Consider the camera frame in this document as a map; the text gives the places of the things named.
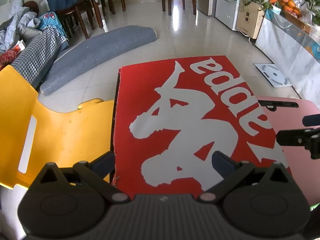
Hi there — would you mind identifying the grey rolled floor mat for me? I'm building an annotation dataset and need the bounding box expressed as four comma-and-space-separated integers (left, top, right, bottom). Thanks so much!
40, 25, 157, 96

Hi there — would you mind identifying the brown cardboard carton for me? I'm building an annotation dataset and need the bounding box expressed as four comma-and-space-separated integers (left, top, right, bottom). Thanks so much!
236, 0, 265, 40

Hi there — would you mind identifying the yellow plastic chair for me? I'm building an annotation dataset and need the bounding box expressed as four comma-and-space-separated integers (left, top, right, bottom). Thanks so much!
1, 65, 114, 189

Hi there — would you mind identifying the houndstooth sofa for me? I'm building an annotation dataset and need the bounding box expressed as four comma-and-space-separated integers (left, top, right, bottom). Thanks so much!
11, 27, 68, 88

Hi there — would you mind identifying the pile of grey clothes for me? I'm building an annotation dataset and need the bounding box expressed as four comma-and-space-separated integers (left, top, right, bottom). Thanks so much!
1, 0, 42, 54

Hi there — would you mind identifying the white bathroom scale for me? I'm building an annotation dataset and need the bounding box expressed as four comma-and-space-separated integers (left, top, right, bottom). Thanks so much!
254, 63, 292, 88

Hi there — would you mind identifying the white marble tv cabinet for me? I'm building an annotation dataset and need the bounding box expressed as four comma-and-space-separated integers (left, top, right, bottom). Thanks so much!
255, 10, 320, 106

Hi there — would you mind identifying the basket of oranges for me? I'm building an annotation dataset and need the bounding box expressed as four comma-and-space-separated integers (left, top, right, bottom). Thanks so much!
278, 0, 302, 18

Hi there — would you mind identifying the red Kappa box lid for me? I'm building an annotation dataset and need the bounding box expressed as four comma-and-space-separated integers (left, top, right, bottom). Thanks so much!
113, 56, 287, 197

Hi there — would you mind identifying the pink lap desk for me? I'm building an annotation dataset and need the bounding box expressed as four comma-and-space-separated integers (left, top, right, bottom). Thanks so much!
258, 96, 319, 206

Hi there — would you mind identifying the red patterned blanket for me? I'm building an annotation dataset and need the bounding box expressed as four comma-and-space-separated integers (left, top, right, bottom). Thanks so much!
0, 48, 21, 69

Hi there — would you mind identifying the white chest freezer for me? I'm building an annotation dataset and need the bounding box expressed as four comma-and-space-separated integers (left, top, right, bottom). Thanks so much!
215, 0, 239, 31

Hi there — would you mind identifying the blue round fan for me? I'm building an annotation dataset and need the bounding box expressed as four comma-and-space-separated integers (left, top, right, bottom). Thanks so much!
311, 42, 320, 61

